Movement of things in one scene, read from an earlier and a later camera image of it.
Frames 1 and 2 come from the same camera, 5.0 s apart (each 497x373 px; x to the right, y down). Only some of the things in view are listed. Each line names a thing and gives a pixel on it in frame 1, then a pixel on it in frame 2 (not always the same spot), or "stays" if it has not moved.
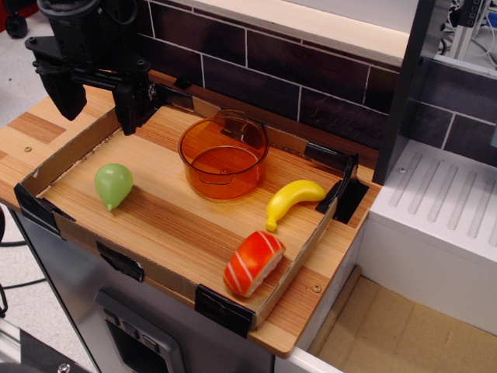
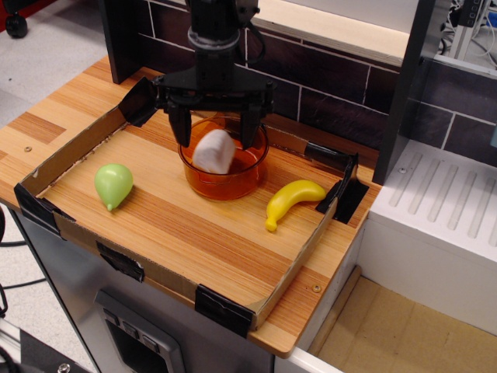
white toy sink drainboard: (431, 234) stays
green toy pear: (113, 183) stays
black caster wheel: (16, 26) stays
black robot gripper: (86, 47) -> (213, 81)
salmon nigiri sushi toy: (255, 259) -> (214, 151)
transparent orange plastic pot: (223, 154) stays
